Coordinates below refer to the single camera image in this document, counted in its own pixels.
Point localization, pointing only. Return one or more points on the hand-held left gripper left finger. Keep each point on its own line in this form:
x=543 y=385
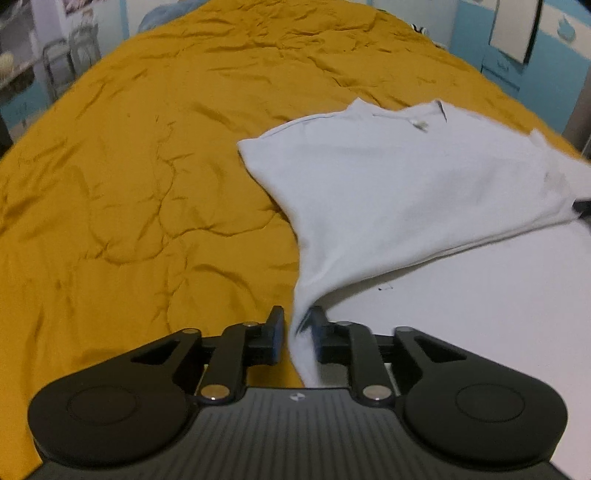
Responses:
x=277 y=337

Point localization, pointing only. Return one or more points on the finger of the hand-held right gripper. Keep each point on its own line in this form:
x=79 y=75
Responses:
x=583 y=206

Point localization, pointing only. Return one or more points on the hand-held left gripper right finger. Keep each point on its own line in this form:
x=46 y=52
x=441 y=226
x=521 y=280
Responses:
x=318 y=339

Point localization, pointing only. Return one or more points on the white printed t-shirt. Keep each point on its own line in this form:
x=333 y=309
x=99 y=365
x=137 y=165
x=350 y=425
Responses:
x=392 y=184

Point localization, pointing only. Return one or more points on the blue and white wardrobe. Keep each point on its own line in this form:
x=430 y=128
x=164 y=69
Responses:
x=563 y=41

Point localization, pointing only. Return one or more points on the white hanging paper sheet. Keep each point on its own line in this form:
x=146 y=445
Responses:
x=515 y=27

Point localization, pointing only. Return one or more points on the mustard yellow quilt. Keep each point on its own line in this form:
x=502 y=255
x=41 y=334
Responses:
x=138 y=184

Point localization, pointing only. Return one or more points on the black and white striped toy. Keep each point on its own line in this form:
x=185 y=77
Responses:
x=421 y=28

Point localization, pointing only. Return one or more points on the blue pillow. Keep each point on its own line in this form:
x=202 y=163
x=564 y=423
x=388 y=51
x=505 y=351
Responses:
x=161 y=11

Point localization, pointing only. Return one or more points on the grey metal chair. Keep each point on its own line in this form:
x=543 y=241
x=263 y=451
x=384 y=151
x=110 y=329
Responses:
x=59 y=64
x=85 y=46

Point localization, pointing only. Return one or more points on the white shelf unit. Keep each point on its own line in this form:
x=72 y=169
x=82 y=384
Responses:
x=18 y=32

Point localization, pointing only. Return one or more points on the wall poster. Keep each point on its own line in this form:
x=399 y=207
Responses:
x=76 y=5

